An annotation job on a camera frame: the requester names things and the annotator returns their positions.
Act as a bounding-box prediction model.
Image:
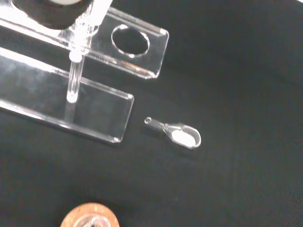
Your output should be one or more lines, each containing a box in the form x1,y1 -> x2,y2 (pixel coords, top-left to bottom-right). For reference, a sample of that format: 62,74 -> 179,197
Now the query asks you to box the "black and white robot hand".
10,0 -> 93,30

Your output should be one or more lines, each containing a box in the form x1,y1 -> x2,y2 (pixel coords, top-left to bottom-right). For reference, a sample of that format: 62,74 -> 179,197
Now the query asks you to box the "clear acrylic funnel stand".
0,0 -> 170,144

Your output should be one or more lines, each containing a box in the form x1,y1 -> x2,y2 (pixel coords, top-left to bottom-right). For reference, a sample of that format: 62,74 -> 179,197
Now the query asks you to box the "glass round-bottom flask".
75,211 -> 111,227

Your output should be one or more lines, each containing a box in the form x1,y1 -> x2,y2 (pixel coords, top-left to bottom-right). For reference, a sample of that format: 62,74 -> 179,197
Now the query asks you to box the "black cloth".
0,0 -> 303,227

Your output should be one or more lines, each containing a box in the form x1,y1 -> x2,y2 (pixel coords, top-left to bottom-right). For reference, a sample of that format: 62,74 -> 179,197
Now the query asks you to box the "cork ring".
59,202 -> 120,227

